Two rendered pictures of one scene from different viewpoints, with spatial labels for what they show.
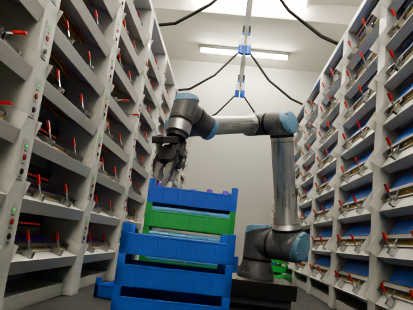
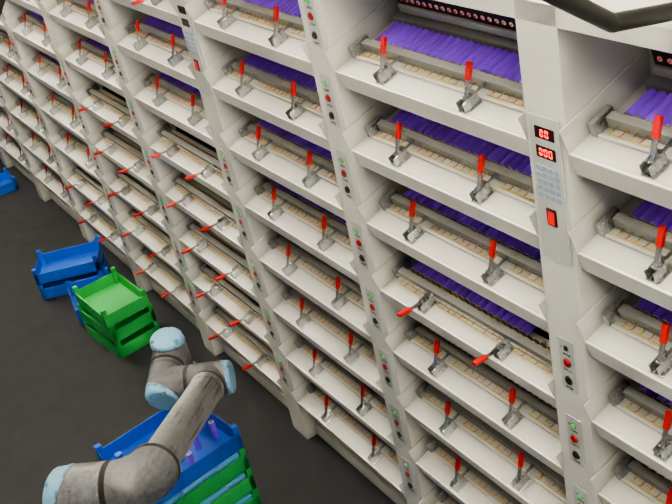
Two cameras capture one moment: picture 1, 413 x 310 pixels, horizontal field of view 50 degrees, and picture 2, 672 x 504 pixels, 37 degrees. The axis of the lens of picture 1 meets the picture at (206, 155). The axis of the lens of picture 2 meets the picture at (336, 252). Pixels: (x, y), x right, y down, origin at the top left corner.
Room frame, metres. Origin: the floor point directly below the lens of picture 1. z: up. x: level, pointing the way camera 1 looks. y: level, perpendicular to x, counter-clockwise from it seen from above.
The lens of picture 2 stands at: (3.80, -0.64, 2.26)
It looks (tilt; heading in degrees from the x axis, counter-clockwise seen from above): 30 degrees down; 149
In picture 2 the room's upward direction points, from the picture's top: 13 degrees counter-clockwise
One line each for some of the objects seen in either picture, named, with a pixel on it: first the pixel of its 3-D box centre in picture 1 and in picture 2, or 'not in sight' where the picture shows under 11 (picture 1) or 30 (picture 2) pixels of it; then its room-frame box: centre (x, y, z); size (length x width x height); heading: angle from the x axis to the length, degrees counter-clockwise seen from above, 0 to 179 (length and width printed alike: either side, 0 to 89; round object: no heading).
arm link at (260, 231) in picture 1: (260, 240); not in sight; (2.33, -0.33, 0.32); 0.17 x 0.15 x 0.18; 48
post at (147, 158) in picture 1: (139, 155); not in sight; (3.40, 0.52, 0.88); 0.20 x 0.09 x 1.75; 87
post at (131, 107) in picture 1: (119, 135); (610, 406); (2.70, 0.56, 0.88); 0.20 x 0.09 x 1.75; 87
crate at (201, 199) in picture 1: (192, 197); (179, 450); (1.57, 0.03, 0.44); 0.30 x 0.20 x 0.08; 93
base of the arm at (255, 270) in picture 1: (255, 267); not in sight; (2.34, -0.32, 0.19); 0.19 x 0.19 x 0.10
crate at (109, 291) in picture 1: (135, 290); not in sight; (2.04, 0.24, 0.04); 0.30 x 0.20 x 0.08; 63
